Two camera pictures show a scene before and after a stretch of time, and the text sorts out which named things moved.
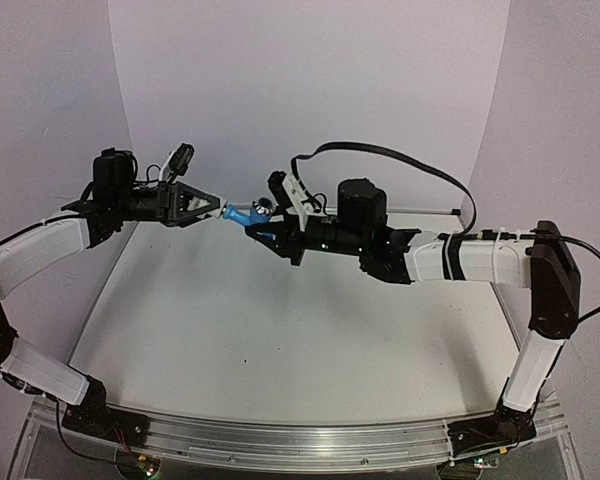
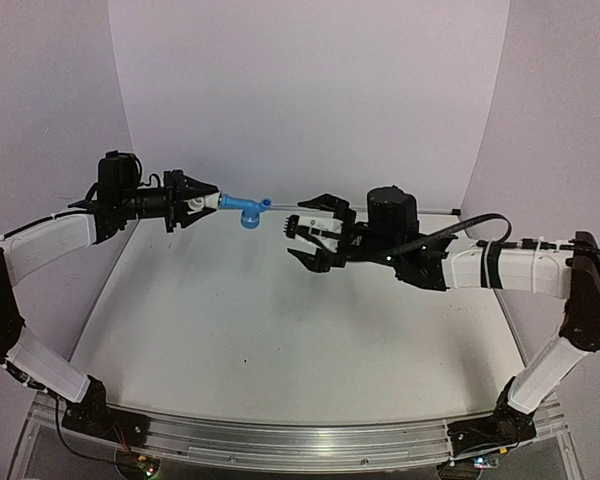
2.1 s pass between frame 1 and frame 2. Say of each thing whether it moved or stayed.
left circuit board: stayed
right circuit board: stayed
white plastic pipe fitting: moved
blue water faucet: moved
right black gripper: moved
